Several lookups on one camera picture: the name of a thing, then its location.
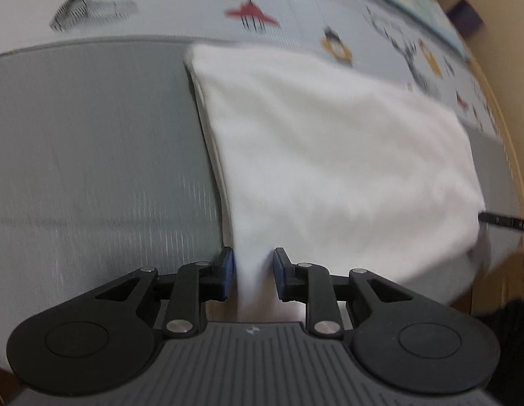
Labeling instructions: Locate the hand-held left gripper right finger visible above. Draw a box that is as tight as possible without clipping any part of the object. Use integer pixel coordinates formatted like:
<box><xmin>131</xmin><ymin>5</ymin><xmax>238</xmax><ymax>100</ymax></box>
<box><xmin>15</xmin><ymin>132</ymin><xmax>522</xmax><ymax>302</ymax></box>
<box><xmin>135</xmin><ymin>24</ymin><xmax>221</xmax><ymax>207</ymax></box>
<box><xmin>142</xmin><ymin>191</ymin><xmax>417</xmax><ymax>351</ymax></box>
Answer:
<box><xmin>272</xmin><ymin>247</ymin><xmax>410</xmax><ymax>339</ymax></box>

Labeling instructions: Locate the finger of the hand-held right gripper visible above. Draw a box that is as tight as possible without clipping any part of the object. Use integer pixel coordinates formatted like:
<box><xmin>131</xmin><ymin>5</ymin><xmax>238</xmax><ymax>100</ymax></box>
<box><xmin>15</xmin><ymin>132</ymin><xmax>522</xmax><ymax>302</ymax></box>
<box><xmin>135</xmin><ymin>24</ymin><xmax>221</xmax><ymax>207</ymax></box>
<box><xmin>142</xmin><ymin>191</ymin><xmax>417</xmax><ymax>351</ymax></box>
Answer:
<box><xmin>477</xmin><ymin>210</ymin><xmax>524</xmax><ymax>238</ymax></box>

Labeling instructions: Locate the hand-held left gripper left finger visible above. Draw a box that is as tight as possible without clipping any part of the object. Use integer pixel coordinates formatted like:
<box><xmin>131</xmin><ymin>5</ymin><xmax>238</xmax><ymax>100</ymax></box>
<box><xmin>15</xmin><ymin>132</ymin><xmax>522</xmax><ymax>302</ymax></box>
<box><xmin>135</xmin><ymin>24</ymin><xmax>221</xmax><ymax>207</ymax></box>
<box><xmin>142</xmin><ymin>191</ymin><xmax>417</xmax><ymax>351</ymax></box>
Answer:
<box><xmin>95</xmin><ymin>246</ymin><xmax>236</xmax><ymax>339</ymax></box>

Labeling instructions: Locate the white t-shirt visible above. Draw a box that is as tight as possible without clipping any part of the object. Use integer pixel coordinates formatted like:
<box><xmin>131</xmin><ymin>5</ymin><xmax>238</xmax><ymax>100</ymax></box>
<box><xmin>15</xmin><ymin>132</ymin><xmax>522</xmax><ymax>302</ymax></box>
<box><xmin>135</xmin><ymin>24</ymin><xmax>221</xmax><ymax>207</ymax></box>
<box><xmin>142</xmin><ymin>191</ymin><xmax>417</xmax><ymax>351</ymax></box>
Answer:
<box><xmin>184</xmin><ymin>44</ymin><xmax>493</xmax><ymax>322</ymax></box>

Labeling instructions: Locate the grey printed mat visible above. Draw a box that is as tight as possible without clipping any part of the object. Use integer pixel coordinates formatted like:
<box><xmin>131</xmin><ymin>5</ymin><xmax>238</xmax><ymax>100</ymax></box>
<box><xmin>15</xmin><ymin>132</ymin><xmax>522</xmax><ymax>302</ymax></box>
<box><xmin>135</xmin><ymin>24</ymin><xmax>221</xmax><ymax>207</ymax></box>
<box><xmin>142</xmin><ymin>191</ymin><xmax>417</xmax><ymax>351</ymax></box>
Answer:
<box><xmin>0</xmin><ymin>0</ymin><xmax>517</xmax><ymax>368</ymax></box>

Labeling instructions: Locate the purple box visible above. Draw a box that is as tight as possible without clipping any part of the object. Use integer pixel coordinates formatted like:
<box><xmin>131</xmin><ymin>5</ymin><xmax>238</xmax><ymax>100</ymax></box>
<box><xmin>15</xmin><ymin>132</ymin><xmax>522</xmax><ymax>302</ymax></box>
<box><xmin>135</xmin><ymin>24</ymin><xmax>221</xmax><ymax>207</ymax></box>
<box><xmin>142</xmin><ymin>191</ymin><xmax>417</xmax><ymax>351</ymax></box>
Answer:
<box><xmin>448</xmin><ymin>0</ymin><xmax>484</xmax><ymax>37</ymax></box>

